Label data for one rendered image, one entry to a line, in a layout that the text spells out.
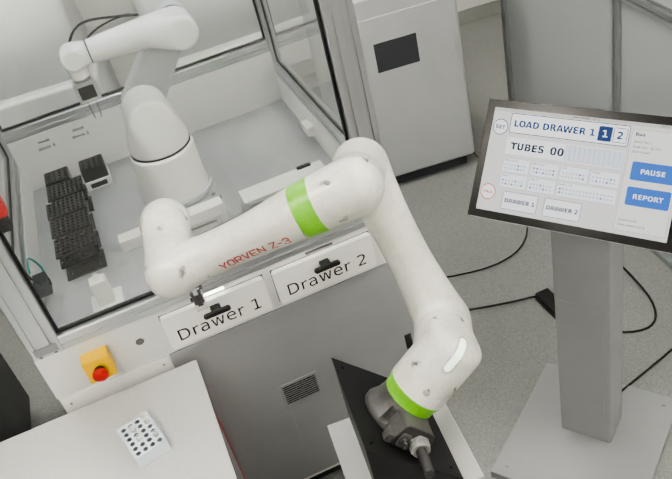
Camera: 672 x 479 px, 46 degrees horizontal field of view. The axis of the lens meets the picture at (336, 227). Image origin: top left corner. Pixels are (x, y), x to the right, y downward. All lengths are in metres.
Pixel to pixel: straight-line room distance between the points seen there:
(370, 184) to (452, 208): 2.29
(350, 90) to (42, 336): 0.98
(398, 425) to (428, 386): 0.10
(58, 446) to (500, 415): 1.47
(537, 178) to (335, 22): 0.64
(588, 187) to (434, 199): 1.91
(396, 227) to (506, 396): 1.34
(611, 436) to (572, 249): 0.76
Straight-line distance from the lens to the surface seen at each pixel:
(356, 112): 1.98
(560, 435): 2.75
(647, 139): 1.99
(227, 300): 2.11
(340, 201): 1.49
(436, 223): 3.69
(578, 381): 2.55
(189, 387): 2.14
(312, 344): 2.33
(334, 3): 1.87
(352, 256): 2.17
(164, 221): 1.69
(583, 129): 2.03
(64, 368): 2.18
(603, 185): 2.00
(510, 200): 2.06
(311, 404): 2.49
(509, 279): 3.34
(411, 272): 1.72
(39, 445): 2.22
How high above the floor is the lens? 2.22
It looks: 36 degrees down
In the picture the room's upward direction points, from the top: 15 degrees counter-clockwise
